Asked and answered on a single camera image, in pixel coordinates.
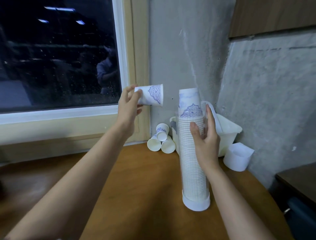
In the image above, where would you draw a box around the dark wooden side counter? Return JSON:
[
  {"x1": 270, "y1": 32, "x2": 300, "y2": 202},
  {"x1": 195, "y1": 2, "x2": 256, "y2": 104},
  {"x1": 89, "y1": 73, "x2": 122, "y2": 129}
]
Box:
[{"x1": 274, "y1": 163, "x2": 316, "y2": 204}]

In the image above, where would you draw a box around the white framed window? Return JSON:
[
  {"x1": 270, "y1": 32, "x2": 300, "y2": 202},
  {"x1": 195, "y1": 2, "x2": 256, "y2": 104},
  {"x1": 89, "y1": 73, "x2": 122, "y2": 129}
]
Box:
[{"x1": 0, "y1": 0, "x2": 151, "y2": 164}]

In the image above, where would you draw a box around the person's right hand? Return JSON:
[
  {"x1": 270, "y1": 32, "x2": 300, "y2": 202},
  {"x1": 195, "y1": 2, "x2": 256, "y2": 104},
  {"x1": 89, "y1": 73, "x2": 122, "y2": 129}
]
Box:
[{"x1": 190, "y1": 105, "x2": 221, "y2": 171}]

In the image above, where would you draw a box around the clear tube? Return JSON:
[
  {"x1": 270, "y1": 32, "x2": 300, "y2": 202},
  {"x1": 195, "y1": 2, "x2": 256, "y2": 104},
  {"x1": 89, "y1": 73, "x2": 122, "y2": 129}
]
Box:
[{"x1": 177, "y1": 88, "x2": 211, "y2": 212}]

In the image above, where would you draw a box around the translucent plastic box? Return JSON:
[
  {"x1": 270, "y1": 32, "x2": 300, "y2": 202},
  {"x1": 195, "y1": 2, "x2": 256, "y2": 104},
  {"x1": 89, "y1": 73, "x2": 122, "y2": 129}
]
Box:
[{"x1": 169, "y1": 113, "x2": 244, "y2": 158}]

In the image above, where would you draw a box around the person's left hand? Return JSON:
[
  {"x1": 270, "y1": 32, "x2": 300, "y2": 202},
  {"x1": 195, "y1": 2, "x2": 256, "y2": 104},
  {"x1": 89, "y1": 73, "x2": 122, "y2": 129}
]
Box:
[{"x1": 117, "y1": 85, "x2": 144, "y2": 139}]

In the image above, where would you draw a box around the white plastic lid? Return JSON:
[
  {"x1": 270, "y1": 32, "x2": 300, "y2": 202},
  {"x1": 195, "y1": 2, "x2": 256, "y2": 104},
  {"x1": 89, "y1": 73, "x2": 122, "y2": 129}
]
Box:
[{"x1": 201, "y1": 100, "x2": 224, "y2": 134}]

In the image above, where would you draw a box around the nested stack of paper cups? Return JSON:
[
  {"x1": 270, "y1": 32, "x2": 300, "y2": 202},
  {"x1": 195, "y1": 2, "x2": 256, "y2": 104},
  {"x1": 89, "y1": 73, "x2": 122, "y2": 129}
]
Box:
[{"x1": 178, "y1": 88, "x2": 208, "y2": 201}]

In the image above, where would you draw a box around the brown wooden wall cabinet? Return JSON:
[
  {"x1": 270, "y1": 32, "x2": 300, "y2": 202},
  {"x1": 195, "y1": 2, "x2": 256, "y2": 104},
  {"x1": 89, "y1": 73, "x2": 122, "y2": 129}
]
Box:
[{"x1": 228, "y1": 0, "x2": 316, "y2": 39}]

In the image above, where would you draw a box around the blue bin with tan rim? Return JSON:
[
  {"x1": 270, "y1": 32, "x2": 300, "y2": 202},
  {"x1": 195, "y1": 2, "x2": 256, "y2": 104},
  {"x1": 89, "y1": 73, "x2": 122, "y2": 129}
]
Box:
[{"x1": 284, "y1": 195, "x2": 316, "y2": 240}]

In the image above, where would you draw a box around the person's left forearm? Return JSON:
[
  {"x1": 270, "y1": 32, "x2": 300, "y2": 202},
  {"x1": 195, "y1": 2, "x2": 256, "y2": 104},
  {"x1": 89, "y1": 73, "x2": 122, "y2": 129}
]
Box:
[{"x1": 5, "y1": 126, "x2": 131, "y2": 240}]

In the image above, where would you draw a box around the person's right forearm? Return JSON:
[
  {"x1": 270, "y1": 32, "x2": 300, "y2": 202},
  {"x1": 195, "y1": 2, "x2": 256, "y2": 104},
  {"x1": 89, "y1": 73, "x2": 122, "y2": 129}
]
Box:
[{"x1": 202, "y1": 163, "x2": 276, "y2": 240}]

